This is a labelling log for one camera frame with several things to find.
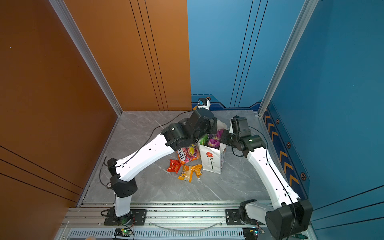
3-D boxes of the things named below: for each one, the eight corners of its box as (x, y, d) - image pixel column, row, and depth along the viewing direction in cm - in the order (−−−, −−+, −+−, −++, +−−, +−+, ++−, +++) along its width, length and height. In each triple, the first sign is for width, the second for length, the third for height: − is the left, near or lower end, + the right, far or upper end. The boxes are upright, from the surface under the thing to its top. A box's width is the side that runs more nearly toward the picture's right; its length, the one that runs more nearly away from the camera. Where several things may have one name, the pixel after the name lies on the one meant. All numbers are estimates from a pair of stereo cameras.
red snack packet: (167, 170, 91) (166, 168, 89) (171, 160, 95) (170, 158, 93) (178, 173, 90) (178, 171, 87) (182, 163, 94) (181, 161, 92)
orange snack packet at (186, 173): (178, 179, 87) (178, 178, 86) (183, 165, 93) (182, 164, 91) (191, 182, 86) (190, 181, 84) (194, 168, 92) (194, 166, 90)
